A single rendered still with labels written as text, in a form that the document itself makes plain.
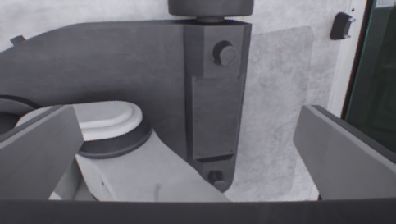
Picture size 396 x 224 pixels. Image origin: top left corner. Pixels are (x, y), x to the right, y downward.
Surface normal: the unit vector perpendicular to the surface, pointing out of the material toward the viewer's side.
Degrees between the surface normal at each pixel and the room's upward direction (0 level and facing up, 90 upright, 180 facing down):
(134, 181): 90
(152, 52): 0
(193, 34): 45
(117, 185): 90
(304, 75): 0
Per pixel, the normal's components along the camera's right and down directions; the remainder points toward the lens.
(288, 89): 0.20, 0.47
